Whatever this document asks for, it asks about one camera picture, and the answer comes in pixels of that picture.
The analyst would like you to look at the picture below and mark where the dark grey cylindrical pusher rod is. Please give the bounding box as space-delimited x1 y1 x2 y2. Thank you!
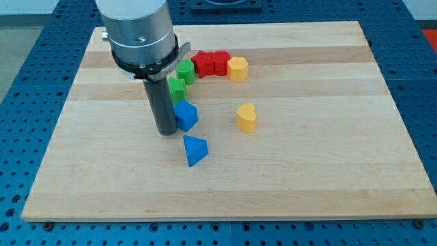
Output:
143 78 178 136

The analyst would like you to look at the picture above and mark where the blue triangle block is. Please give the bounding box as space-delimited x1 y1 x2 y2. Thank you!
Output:
183 135 208 167

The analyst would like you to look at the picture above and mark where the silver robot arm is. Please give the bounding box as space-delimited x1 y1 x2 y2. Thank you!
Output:
96 0 191 136

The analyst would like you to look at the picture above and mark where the blue cube block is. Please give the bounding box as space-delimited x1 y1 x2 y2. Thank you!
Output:
173 100 198 132

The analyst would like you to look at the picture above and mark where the green star block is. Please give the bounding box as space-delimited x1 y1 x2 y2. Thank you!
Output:
168 77 186 106

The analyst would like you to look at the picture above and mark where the green cylinder block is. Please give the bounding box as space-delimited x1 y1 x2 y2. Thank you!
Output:
175 59 195 85

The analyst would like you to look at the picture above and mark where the red star block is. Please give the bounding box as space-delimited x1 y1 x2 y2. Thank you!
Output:
191 51 214 78

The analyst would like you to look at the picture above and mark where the red cylinder block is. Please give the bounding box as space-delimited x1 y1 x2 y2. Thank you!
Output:
212 51 231 76

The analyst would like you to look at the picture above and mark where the yellow hexagon block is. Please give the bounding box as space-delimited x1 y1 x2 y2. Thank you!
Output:
227 57 249 83

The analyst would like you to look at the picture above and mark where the yellow heart block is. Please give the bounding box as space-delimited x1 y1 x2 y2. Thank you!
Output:
236 102 257 133

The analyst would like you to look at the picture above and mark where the black mounting plate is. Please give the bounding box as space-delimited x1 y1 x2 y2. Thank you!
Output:
190 0 263 12

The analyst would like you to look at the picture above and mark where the wooden board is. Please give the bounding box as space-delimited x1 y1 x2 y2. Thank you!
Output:
21 21 436 222

